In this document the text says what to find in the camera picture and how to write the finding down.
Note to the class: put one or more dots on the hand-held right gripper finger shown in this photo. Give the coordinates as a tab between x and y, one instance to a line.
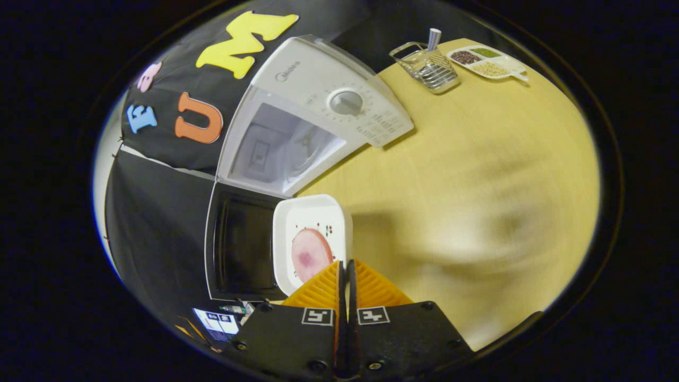
341	302
352	302

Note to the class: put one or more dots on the pink round meat slice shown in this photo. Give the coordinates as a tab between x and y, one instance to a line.
310	254

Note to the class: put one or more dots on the white square plate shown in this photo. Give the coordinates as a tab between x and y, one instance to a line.
313	212

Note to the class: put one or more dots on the white microwave oven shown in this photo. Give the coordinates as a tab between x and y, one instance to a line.
318	69

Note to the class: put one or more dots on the black backdrop cloth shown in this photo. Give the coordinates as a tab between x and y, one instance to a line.
159	223

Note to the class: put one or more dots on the white divided bean tray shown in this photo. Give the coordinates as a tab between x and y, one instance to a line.
490	68

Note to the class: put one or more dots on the blue white striped tube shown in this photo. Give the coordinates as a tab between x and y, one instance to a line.
434	40

